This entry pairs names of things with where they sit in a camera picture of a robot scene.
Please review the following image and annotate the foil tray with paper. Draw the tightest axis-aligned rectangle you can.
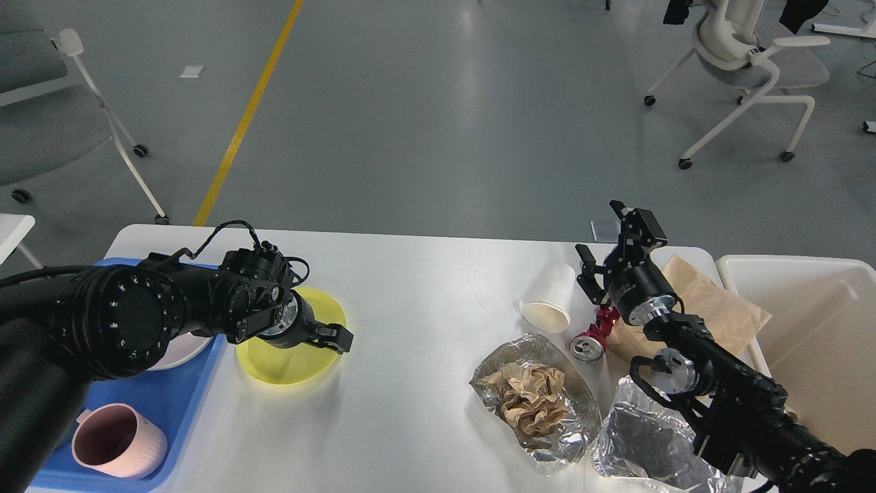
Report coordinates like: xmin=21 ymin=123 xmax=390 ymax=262
xmin=469 ymin=333 xmax=603 ymax=475

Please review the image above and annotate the brown paper bag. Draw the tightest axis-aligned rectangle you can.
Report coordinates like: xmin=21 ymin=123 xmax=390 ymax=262
xmin=607 ymin=255 xmax=772 ymax=362

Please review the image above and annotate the crushed red soda can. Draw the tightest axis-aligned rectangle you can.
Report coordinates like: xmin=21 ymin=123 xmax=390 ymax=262
xmin=569 ymin=305 xmax=620 ymax=363

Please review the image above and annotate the white paper cup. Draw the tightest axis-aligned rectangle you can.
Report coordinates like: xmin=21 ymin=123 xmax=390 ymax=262
xmin=519 ymin=263 xmax=576 ymax=333

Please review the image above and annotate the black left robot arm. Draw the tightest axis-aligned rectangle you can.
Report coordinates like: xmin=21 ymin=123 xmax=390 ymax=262
xmin=2 ymin=220 xmax=354 ymax=492

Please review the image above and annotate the grey office chair left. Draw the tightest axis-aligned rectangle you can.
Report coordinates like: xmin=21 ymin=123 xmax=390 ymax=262
xmin=1 ymin=1 xmax=169 ymax=225

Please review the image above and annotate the crumpled brown paper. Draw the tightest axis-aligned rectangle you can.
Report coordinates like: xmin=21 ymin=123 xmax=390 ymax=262
xmin=476 ymin=363 xmax=569 ymax=439

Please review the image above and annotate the blue plastic tray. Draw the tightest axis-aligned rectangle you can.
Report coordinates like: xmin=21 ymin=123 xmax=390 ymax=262
xmin=19 ymin=258 xmax=222 ymax=492

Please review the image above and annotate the beige plastic bin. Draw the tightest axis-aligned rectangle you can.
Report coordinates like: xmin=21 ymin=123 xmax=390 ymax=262
xmin=717 ymin=255 xmax=875 ymax=453

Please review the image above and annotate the pink ribbed mug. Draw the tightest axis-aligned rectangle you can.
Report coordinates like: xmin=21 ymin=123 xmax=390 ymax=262
xmin=71 ymin=403 xmax=168 ymax=480

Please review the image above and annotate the yellow plastic plate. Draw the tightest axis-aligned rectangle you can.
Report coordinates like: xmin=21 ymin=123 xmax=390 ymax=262
xmin=235 ymin=288 xmax=347 ymax=385

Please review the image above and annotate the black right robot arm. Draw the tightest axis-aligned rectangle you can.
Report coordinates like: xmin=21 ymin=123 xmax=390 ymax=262
xmin=576 ymin=200 xmax=874 ymax=492

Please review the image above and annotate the crumpled aluminium foil sheet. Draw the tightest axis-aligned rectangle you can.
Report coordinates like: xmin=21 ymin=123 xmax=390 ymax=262
xmin=591 ymin=377 xmax=743 ymax=492

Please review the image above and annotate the white side table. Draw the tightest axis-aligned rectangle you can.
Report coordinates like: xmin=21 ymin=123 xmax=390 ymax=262
xmin=1 ymin=213 xmax=46 ymax=268

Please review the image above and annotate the white office chair right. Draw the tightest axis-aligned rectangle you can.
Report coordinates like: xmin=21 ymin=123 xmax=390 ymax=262
xmin=643 ymin=1 xmax=830 ymax=170

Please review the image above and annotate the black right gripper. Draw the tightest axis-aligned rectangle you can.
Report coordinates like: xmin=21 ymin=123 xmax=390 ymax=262
xmin=575 ymin=200 xmax=680 ymax=327

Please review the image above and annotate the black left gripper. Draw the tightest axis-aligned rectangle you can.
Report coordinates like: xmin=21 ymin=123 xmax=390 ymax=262
xmin=260 ymin=290 xmax=354 ymax=355

